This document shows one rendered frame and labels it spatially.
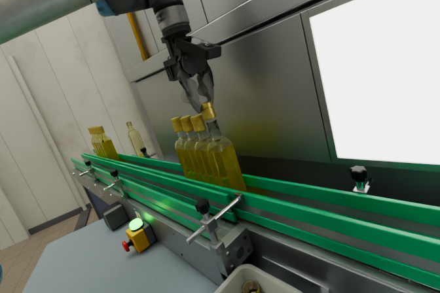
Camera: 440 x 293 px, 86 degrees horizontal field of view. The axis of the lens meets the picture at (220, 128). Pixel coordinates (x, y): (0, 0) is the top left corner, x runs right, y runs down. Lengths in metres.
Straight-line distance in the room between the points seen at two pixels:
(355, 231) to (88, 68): 3.54
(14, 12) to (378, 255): 0.67
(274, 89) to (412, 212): 0.36
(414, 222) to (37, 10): 0.69
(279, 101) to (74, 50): 3.35
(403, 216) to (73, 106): 3.56
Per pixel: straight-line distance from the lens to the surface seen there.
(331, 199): 0.56
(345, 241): 0.51
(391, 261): 0.49
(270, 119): 0.65
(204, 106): 0.60
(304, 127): 0.61
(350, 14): 0.52
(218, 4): 0.74
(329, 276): 0.56
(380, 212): 0.53
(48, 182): 3.90
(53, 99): 3.73
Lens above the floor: 1.26
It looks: 13 degrees down
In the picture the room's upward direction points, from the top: 17 degrees counter-clockwise
